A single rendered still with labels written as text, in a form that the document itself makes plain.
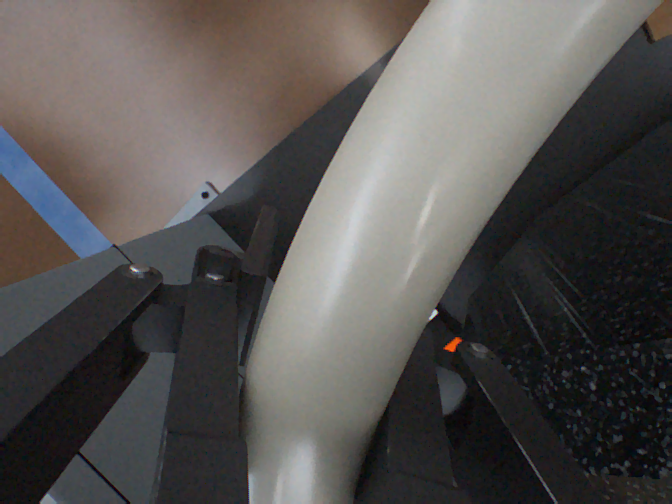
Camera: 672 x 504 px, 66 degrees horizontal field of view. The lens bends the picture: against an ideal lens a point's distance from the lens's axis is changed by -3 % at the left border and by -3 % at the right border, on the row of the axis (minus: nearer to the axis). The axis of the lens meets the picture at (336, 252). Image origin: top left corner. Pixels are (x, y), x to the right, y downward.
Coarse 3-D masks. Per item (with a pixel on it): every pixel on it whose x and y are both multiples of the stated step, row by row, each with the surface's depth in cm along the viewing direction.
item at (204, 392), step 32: (224, 256) 14; (192, 288) 13; (224, 288) 14; (192, 320) 12; (224, 320) 12; (192, 352) 10; (224, 352) 11; (192, 384) 10; (224, 384) 10; (192, 416) 9; (224, 416) 9; (160, 448) 9; (192, 448) 7; (224, 448) 8; (160, 480) 7; (192, 480) 7; (224, 480) 7
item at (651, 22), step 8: (664, 0) 98; (656, 8) 99; (664, 8) 98; (656, 16) 99; (664, 16) 99; (648, 24) 100; (656, 24) 99; (664, 24) 99; (656, 32) 100; (664, 32) 99; (656, 40) 100
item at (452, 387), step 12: (444, 360) 14; (444, 372) 14; (456, 372) 14; (444, 384) 14; (456, 384) 14; (444, 396) 14; (456, 396) 14; (468, 396) 14; (444, 408) 14; (456, 408) 14; (468, 408) 14; (456, 420) 14; (468, 420) 14
